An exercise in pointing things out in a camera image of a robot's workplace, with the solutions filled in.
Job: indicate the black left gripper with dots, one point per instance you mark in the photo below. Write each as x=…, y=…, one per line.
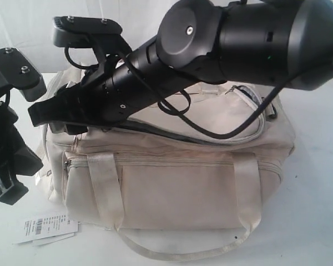
x=16, y=158

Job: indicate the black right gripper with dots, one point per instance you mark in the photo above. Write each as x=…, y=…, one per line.
x=107, y=97

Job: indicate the cream duffel bag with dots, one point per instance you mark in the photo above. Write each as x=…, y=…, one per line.
x=159, y=173

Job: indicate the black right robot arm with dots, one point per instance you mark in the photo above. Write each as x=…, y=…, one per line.
x=177, y=81

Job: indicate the white barcode paper tag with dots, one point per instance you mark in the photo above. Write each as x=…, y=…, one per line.
x=44, y=226

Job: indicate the white paper tag underneath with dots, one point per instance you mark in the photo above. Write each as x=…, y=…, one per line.
x=49, y=240

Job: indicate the white curtain backdrop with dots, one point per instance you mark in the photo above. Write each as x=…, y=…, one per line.
x=30, y=25

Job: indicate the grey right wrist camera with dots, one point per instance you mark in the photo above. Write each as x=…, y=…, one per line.
x=102, y=35

